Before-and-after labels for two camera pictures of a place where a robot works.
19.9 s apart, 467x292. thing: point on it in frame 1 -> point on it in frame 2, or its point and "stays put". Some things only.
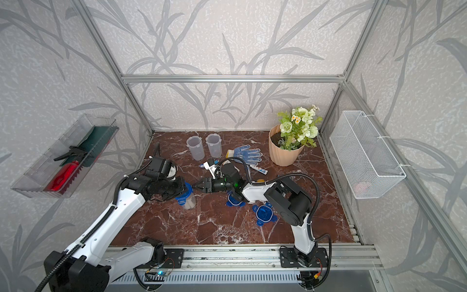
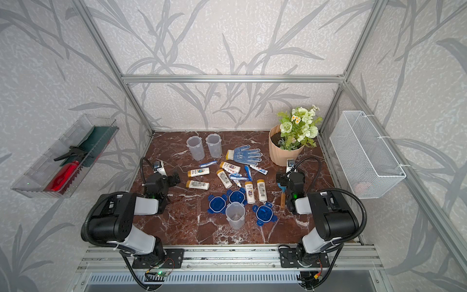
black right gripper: (205, 185) -> (282, 177)
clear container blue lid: (195, 144) stays put
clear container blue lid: (214, 145) stays put
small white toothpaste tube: (259, 170) stays put
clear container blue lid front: (188, 200) -> (235, 212)
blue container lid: (232, 201) stays put
